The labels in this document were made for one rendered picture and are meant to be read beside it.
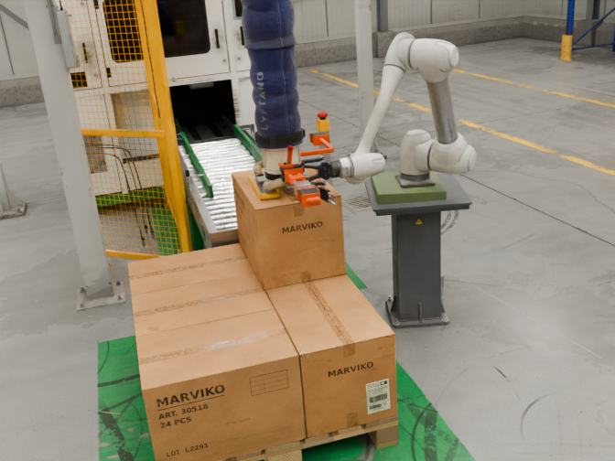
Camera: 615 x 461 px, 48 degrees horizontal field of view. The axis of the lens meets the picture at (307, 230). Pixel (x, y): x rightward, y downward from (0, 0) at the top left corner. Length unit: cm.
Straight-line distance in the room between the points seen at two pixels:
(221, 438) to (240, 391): 21
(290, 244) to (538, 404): 134
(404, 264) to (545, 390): 96
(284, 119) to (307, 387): 118
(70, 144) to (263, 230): 160
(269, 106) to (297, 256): 69
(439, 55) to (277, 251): 112
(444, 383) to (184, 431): 132
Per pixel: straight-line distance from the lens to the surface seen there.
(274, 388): 272
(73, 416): 357
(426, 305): 388
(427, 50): 314
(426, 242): 371
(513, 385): 347
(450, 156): 347
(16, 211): 657
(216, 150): 560
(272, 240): 308
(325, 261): 319
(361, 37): 671
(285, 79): 308
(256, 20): 304
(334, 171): 300
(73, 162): 429
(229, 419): 276
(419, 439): 311
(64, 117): 424
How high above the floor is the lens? 198
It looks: 22 degrees down
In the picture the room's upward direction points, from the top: 5 degrees counter-clockwise
